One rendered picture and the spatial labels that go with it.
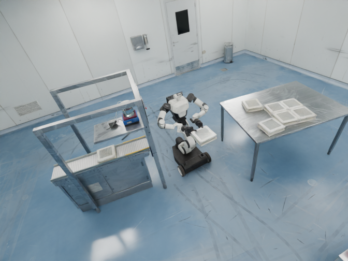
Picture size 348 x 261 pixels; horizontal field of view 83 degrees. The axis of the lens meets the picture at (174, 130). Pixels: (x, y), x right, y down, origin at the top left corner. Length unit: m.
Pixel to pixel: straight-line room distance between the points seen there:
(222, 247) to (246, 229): 0.40
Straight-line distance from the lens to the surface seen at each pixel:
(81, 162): 3.06
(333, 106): 3.71
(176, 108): 2.86
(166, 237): 3.03
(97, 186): 3.22
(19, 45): 6.10
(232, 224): 3.05
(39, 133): 2.49
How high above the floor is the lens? 2.76
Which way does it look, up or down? 39 degrees down
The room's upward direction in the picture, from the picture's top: 11 degrees counter-clockwise
